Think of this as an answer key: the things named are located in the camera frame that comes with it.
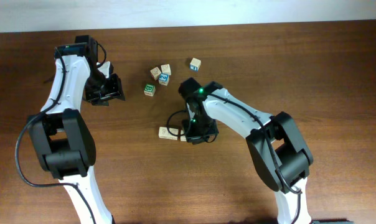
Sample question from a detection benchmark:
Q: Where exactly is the plain wooden block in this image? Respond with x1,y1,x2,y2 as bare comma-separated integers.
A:
158,127,169,139
180,129,187,142

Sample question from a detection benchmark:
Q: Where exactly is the red-sided block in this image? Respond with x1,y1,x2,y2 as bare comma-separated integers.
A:
168,128,179,140

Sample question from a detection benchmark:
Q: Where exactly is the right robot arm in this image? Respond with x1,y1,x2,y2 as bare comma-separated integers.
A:
178,78,313,223

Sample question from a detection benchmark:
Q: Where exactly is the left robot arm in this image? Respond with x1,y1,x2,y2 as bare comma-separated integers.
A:
23,35,125,223

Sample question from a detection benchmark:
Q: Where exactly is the green B wooden block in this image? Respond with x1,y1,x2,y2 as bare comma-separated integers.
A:
144,84,156,96

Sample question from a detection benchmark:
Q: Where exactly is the plain block top left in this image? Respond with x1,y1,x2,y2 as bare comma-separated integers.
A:
150,67,162,80

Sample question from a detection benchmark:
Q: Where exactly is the blue 2 wooden block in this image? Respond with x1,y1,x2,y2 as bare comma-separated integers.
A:
158,73,170,86

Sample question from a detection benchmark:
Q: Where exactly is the blue-sided block far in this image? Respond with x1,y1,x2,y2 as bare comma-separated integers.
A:
189,58,201,72

